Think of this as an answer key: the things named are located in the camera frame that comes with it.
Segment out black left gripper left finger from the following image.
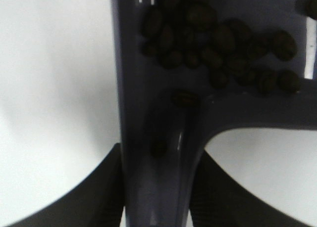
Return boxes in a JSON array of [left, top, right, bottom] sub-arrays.
[[13, 143, 124, 227]]

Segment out purple plastic dustpan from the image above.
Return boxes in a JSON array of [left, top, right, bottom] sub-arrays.
[[111, 0, 317, 227]]

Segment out pile of coffee beans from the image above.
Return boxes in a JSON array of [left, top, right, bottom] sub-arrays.
[[138, 0, 317, 156]]

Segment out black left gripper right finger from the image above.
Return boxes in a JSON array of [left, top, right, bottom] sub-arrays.
[[189, 151, 306, 227]]

